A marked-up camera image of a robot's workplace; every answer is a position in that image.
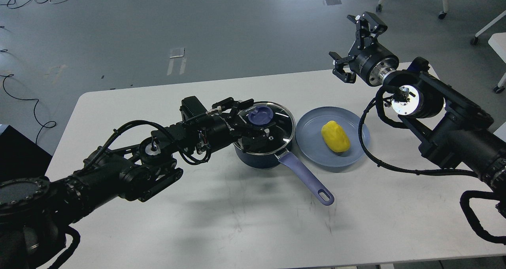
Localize dark blue saucepan purple handle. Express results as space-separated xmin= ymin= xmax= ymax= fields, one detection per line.
xmin=235 ymin=137 xmax=334 ymax=206

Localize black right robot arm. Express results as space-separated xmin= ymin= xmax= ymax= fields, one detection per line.
xmin=329 ymin=11 xmax=506 ymax=244

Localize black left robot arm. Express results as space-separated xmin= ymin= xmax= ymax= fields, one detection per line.
xmin=1 ymin=96 xmax=274 ymax=269

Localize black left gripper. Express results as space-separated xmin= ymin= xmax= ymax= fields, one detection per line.
xmin=206 ymin=97 xmax=278 ymax=153

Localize black floor cable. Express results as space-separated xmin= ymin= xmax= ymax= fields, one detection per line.
xmin=0 ymin=74 xmax=57 ymax=145

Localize black box at left edge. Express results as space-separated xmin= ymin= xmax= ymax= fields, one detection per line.
xmin=0 ymin=124 xmax=52 ymax=182

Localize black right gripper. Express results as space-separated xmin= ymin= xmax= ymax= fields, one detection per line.
xmin=329 ymin=11 xmax=399 ymax=87

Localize white chair legs with casters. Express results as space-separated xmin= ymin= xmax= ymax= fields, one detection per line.
xmin=376 ymin=0 xmax=506 ymax=45

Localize light blue plate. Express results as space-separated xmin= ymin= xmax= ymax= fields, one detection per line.
xmin=296 ymin=106 xmax=364 ymax=170

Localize white table corner right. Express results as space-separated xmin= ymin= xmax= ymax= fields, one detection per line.
xmin=487 ymin=32 xmax=506 ymax=94

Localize glass pot lid purple knob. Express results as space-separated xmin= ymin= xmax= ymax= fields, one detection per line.
xmin=237 ymin=101 xmax=296 ymax=155

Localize yellow potato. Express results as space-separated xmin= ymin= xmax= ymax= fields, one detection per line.
xmin=321 ymin=121 xmax=351 ymax=153

